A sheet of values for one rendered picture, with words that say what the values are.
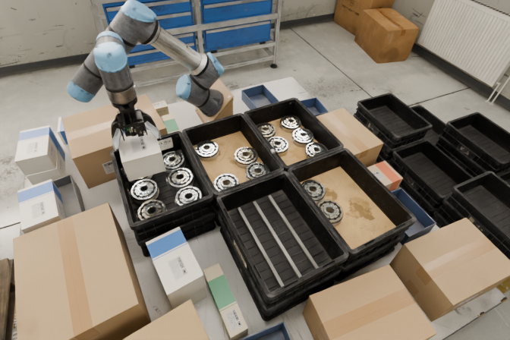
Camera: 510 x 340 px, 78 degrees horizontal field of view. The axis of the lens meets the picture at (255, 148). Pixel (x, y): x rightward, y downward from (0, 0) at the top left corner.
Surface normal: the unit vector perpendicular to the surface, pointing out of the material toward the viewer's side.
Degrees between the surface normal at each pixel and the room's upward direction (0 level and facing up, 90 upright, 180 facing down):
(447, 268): 0
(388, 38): 89
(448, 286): 0
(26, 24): 90
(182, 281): 0
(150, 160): 90
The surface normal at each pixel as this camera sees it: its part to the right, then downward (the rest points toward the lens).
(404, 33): 0.23, 0.67
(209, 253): 0.04, -0.71
